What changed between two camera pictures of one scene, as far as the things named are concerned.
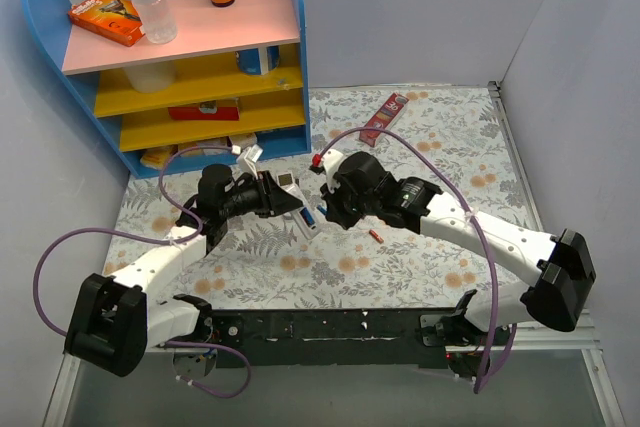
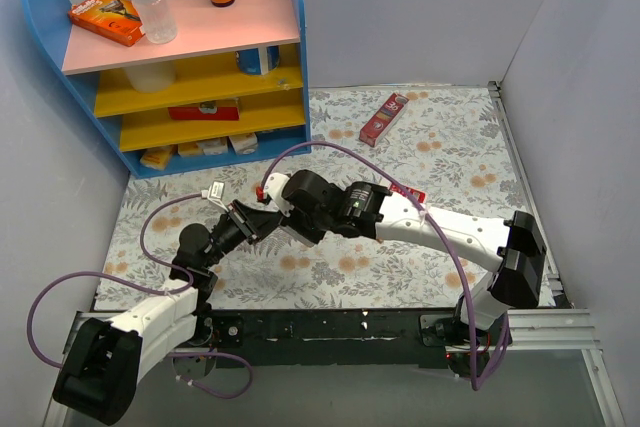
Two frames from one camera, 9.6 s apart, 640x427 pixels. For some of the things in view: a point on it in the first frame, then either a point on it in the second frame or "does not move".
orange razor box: (110, 15) does not move
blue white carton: (257, 61) does not move
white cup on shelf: (152, 77) does not move
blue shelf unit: (233, 77) does not move
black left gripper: (270, 194) → (242, 222)
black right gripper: (338, 209) → (298, 229)
